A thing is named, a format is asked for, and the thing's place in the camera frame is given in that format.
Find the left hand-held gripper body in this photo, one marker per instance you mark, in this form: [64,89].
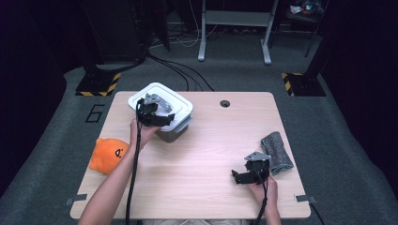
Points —
[147,112]

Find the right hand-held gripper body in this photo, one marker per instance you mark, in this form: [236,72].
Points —
[258,170]

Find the grey storage box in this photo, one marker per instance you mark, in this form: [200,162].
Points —
[170,136]

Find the grey fluffy cloth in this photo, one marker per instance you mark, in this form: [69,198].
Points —
[277,153]

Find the orange plush toy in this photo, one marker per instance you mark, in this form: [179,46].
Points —
[106,156]

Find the person's left hand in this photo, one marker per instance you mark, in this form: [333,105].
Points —
[142,134]

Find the person's right hand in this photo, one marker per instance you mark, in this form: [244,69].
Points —
[267,193]

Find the grey tape tab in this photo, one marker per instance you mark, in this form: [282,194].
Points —
[305,198]
[76,198]

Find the black yellow striped stand base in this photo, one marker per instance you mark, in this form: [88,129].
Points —
[97,84]
[305,86]

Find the black equipment cabinet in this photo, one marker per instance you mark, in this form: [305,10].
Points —
[115,28]

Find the dark curtain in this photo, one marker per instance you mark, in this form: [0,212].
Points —
[366,78]
[28,78]

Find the pile of colourful packets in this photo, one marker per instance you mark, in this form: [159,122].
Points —
[305,7]

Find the white metal desk frame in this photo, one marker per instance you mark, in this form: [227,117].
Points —
[237,18]

